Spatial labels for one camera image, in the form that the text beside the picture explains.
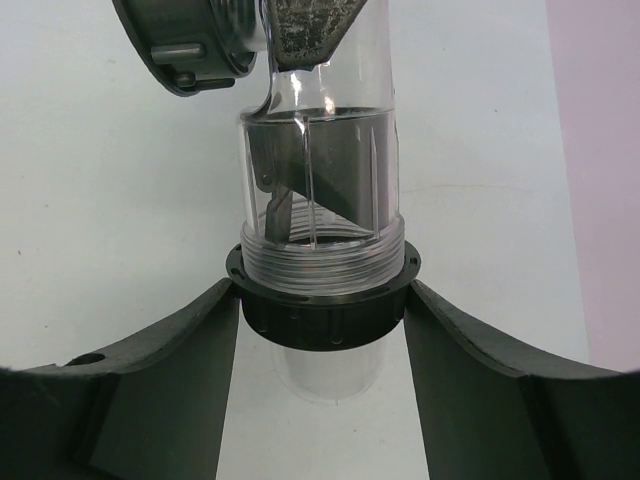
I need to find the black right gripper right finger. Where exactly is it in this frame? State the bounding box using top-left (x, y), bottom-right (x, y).
top-left (404, 282), bottom-right (639, 479)

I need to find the clear elbow pipe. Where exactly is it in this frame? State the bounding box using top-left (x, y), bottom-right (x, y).
top-left (114, 1), bottom-right (405, 296)
top-left (226, 243), bottom-right (421, 404)

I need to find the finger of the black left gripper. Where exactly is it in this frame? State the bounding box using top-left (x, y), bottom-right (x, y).
top-left (262, 0), bottom-right (366, 73)

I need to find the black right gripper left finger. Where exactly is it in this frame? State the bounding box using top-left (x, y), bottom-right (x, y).
top-left (1, 279), bottom-right (239, 479)

